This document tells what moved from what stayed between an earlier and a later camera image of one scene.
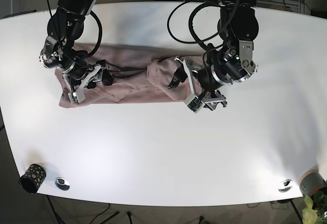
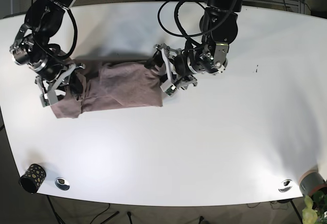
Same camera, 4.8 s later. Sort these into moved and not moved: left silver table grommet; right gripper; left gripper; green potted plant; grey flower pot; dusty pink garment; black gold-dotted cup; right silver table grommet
Moved: left gripper; dusty pink garment; right gripper
Not moved: right silver table grommet; left silver table grommet; green potted plant; black gold-dotted cup; grey flower pot
